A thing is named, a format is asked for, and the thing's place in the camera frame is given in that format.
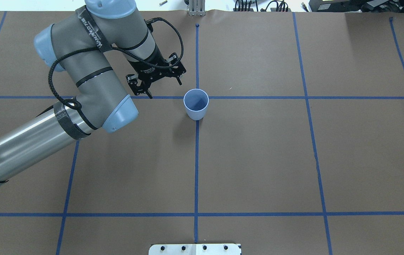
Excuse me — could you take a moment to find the blue plastic cup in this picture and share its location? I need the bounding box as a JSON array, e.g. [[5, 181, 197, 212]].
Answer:
[[184, 89, 209, 121]]

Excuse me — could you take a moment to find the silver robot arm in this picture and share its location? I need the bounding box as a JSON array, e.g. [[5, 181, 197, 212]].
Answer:
[[0, 0, 186, 186]]

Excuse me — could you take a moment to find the white camera pillar with base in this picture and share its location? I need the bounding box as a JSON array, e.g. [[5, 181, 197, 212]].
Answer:
[[148, 243, 242, 255]]

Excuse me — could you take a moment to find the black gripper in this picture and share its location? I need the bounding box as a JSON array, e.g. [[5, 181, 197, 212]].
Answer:
[[126, 46, 186, 99]]

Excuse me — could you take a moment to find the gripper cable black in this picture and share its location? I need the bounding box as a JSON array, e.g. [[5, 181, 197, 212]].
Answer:
[[48, 17, 185, 110]]

